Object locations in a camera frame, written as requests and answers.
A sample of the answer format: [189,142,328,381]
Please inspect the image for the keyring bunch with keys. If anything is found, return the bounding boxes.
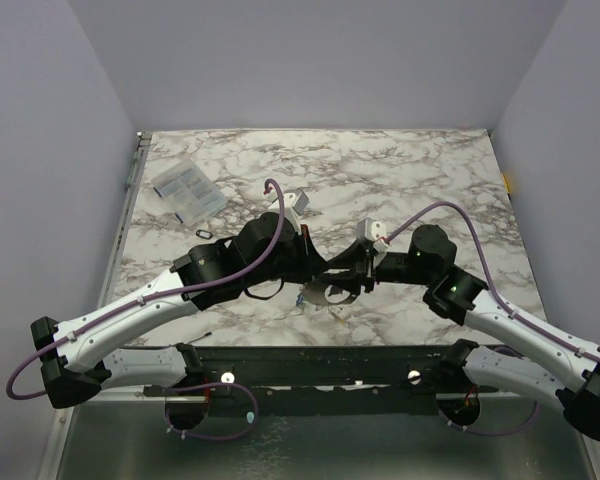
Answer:
[296,281,358,322]

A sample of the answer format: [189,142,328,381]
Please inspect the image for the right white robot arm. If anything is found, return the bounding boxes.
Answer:
[320,225,600,442]

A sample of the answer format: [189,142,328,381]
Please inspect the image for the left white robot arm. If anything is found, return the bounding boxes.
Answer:
[31,212,327,409]

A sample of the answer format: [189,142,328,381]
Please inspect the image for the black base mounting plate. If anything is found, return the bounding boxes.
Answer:
[82,342,531,416]

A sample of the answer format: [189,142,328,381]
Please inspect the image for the clear plastic organizer box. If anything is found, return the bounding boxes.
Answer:
[151,160,227,227]

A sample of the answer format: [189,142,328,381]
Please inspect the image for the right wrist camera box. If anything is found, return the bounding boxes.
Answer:
[356,218,389,253]

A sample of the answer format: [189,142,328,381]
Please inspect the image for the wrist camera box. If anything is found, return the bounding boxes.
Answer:
[356,218,389,253]
[266,188,309,233]

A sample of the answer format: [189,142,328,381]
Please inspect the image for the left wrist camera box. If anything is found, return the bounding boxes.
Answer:
[266,188,309,233]

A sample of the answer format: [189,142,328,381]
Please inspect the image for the aluminium extrusion rail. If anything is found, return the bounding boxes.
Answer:
[90,388,145,402]

